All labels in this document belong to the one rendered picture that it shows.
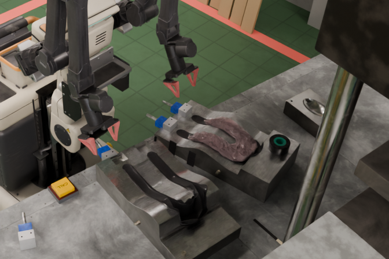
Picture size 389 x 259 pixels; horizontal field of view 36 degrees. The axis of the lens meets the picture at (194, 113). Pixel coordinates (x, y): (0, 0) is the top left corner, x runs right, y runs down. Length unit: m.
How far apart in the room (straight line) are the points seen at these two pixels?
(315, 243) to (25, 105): 1.62
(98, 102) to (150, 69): 2.11
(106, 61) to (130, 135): 1.25
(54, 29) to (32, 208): 0.64
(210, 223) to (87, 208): 0.44
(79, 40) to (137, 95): 1.99
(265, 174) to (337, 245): 0.90
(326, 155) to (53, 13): 0.96
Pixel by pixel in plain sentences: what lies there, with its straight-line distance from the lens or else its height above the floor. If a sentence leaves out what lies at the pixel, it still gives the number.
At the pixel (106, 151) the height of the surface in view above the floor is 0.84.
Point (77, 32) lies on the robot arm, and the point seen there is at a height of 1.43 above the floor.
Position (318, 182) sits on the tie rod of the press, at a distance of 1.45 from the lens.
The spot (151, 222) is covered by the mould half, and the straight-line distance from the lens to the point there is 2.00.
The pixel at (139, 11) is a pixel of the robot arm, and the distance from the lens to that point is 2.25.
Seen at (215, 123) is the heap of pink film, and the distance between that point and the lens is 2.34.
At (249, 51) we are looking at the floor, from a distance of 4.31.
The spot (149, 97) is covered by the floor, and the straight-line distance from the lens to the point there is 3.82.
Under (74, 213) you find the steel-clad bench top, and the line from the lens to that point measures 2.16.
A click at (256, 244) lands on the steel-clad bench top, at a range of 2.12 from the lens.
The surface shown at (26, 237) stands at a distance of 2.05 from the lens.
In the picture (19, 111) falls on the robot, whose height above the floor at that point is 0.75.
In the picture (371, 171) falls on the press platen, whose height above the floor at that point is 1.53.
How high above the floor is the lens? 2.49
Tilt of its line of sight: 42 degrees down
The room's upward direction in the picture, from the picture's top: 7 degrees clockwise
